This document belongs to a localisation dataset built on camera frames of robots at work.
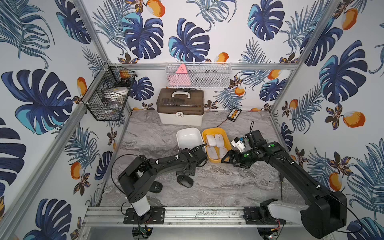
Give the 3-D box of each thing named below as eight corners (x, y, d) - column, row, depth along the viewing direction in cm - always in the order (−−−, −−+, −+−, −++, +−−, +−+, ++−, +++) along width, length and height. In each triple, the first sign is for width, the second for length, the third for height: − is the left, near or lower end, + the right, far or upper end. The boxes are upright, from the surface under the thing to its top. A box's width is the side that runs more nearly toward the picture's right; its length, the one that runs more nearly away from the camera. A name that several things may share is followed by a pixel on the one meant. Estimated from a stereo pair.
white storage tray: (176, 148, 101) (176, 144, 96) (178, 132, 109) (177, 127, 105) (203, 148, 101) (203, 144, 96) (202, 132, 109) (203, 127, 105)
